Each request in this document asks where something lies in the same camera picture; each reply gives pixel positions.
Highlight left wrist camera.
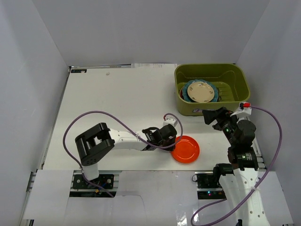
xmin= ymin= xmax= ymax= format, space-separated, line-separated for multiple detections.
xmin=163 ymin=113 xmax=178 ymax=127

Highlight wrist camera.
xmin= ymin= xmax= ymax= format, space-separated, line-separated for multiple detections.
xmin=231 ymin=102 xmax=252 ymax=118
xmin=163 ymin=113 xmax=178 ymax=127

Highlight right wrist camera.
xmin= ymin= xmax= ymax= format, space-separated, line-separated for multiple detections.
xmin=231 ymin=102 xmax=252 ymax=118

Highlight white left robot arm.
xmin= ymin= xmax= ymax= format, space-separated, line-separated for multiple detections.
xmin=75 ymin=122 xmax=177 ymax=188

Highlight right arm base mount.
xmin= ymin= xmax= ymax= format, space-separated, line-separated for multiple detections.
xmin=191 ymin=173 xmax=226 ymax=200

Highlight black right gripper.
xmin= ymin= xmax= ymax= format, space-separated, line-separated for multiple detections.
xmin=202 ymin=106 xmax=242 ymax=146

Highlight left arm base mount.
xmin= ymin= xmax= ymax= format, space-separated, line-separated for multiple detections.
xmin=70 ymin=174 xmax=116 ymax=198

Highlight olive green plastic bin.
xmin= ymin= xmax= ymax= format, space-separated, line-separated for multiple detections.
xmin=174 ymin=63 xmax=251 ymax=116

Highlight white papers at back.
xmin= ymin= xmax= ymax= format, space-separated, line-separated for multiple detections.
xmin=131 ymin=63 xmax=177 ymax=69

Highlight dark label sticker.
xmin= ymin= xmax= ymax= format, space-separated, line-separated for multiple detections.
xmin=70 ymin=69 xmax=87 ymax=73

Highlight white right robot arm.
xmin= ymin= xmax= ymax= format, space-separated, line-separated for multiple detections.
xmin=203 ymin=107 xmax=270 ymax=226

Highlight cream plate with calligraphy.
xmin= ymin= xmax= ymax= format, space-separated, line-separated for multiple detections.
xmin=187 ymin=81 xmax=214 ymax=103

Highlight teal scalloped plate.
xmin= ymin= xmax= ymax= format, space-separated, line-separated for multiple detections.
xmin=182 ymin=80 xmax=219 ymax=104

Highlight orange plate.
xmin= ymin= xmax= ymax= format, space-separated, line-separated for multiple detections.
xmin=171 ymin=136 xmax=200 ymax=164

